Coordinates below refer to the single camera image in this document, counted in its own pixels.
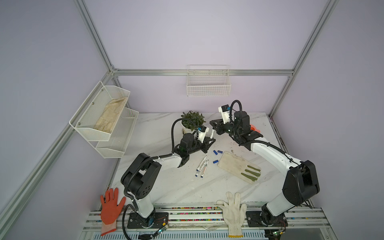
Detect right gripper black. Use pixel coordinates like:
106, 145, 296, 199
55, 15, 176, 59
208, 120, 239, 139

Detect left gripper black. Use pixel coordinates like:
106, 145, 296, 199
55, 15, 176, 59
187, 135, 214, 155

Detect whiteboard marker black end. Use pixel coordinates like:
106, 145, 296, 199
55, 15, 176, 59
210, 129, 215, 139

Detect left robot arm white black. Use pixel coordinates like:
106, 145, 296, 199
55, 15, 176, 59
121, 133, 216, 220

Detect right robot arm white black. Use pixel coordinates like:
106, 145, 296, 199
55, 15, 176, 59
210, 111, 320, 226

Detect pink watering can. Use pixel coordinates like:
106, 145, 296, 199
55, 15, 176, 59
250, 125, 261, 133

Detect potted green plant white pot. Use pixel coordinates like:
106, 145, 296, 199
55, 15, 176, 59
181, 111, 206, 135

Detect beige glove green fingers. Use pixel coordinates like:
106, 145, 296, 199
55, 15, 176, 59
218, 151, 261, 184

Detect lower white mesh shelf basket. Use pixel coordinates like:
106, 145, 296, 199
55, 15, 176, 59
96, 108, 139, 159

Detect white mesh shelf basket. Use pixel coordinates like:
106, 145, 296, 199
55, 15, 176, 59
69, 82, 130, 142
96, 108, 139, 159

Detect white knit glove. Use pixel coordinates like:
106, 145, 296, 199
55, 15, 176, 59
215, 192, 248, 238

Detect beige cloth in basket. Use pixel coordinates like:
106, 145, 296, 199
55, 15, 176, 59
94, 97, 128, 134

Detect upper white mesh shelf basket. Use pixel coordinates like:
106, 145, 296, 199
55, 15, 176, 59
69, 82, 130, 142

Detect red rubber glove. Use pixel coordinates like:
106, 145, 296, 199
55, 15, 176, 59
100, 188, 126, 236

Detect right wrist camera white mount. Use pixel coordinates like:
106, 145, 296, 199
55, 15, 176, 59
218, 105, 231, 124

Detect white wire wall basket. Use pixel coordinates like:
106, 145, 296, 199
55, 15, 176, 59
187, 65, 232, 97

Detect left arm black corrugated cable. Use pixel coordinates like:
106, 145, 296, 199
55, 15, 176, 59
121, 117, 199, 240

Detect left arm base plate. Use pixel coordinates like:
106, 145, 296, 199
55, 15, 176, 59
126, 212, 169, 229

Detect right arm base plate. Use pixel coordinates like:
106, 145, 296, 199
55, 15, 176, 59
246, 211, 288, 228

